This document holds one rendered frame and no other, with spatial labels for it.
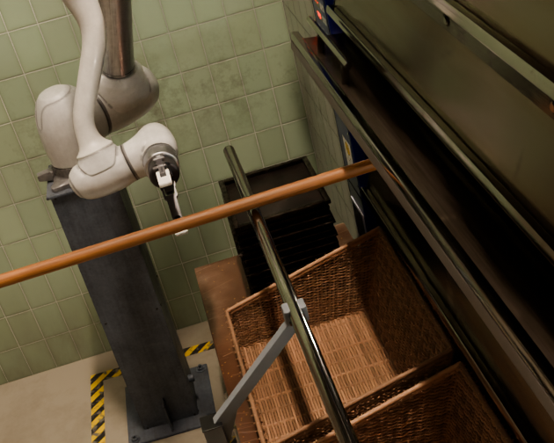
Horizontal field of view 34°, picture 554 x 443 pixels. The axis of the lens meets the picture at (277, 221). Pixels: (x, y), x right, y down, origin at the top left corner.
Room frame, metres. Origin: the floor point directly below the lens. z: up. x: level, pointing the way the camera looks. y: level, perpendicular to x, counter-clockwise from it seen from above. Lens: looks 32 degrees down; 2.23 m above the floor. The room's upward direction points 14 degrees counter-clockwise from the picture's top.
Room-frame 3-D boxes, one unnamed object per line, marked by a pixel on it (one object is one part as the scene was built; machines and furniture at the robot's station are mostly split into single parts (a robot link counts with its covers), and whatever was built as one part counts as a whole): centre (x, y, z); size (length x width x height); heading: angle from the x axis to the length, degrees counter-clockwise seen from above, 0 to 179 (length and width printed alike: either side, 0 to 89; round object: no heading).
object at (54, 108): (2.53, 0.53, 1.17); 0.18 x 0.16 x 0.22; 123
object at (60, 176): (2.52, 0.56, 1.03); 0.22 x 0.18 x 0.06; 93
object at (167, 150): (2.06, 0.25, 1.19); 0.09 x 0.06 x 0.09; 96
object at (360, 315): (1.76, -0.06, 0.72); 0.56 x 0.49 x 0.28; 5
